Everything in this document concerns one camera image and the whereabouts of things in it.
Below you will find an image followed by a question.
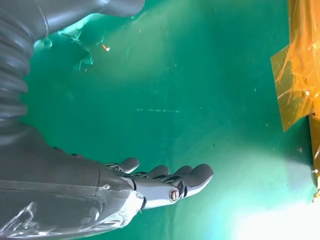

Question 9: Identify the green table mat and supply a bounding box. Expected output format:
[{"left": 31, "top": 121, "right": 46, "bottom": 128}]
[{"left": 21, "top": 0, "right": 320, "bottom": 240}]

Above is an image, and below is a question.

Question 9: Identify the yellow tape wrapped cardboard box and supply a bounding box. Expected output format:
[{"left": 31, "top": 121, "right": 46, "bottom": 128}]
[{"left": 270, "top": 0, "right": 320, "bottom": 204}]

